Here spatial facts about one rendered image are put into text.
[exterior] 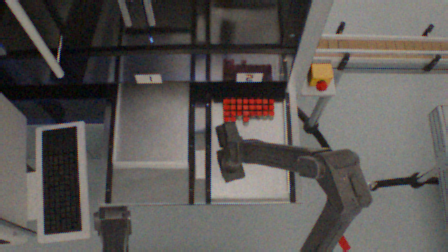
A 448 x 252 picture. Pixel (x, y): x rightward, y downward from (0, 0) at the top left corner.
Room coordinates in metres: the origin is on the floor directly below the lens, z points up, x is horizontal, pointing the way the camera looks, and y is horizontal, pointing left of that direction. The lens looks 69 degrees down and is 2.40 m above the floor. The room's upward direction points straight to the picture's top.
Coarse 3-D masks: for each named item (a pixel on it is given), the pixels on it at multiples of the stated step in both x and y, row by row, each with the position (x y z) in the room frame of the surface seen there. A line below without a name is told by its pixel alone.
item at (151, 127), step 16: (128, 96) 0.70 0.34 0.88; (144, 96) 0.70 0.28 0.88; (160, 96) 0.70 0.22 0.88; (176, 96) 0.70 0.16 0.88; (128, 112) 0.63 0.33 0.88; (144, 112) 0.63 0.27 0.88; (160, 112) 0.63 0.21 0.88; (176, 112) 0.63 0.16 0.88; (128, 128) 0.57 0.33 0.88; (144, 128) 0.57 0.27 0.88; (160, 128) 0.57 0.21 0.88; (176, 128) 0.57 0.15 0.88; (128, 144) 0.51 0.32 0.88; (144, 144) 0.51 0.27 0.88; (160, 144) 0.51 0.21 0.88; (176, 144) 0.51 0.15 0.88; (112, 160) 0.44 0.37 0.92; (128, 160) 0.45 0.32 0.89; (144, 160) 0.45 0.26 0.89; (160, 160) 0.45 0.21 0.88; (176, 160) 0.45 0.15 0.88
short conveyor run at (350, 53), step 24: (432, 24) 0.95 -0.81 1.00; (336, 48) 0.88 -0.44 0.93; (360, 48) 0.88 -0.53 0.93; (384, 48) 0.88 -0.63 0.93; (408, 48) 0.89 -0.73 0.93; (432, 48) 0.89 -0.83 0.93; (336, 72) 0.82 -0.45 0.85; (360, 72) 0.82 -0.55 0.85; (384, 72) 0.82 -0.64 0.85; (408, 72) 0.82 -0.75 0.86; (432, 72) 0.82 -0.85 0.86
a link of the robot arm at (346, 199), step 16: (336, 160) 0.25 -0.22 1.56; (352, 160) 0.25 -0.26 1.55; (336, 176) 0.22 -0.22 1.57; (352, 176) 0.22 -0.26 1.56; (336, 192) 0.18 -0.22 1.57; (352, 192) 0.19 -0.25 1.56; (368, 192) 0.19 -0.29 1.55; (336, 208) 0.16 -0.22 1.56; (352, 208) 0.16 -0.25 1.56; (320, 224) 0.14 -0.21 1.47; (336, 224) 0.13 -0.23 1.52; (320, 240) 0.11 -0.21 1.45; (336, 240) 0.11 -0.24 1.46
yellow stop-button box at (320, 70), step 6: (312, 60) 0.77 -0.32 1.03; (318, 60) 0.77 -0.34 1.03; (324, 60) 0.77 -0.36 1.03; (330, 60) 0.77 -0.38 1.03; (312, 66) 0.74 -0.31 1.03; (318, 66) 0.74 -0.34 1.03; (324, 66) 0.74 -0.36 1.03; (330, 66) 0.74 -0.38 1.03; (312, 72) 0.72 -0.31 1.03; (318, 72) 0.72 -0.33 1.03; (324, 72) 0.72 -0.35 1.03; (330, 72) 0.72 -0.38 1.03; (312, 78) 0.70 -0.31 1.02; (318, 78) 0.70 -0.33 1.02; (324, 78) 0.70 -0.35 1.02; (330, 78) 0.70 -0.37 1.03; (312, 84) 0.70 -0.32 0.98
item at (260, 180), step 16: (240, 128) 0.57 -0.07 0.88; (256, 128) 0.57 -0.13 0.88; (272, 128) 0.57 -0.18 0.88; (256, 176) 0.40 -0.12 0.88; (272, 176) 0.40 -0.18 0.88; (288, 176) 0.39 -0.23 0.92; (224, 192) 0.34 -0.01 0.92; (240, 192) 0.33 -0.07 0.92; (256, 192) 0.33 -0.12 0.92; (272, 192) 0.33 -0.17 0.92; (288, 192) 0.33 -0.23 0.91
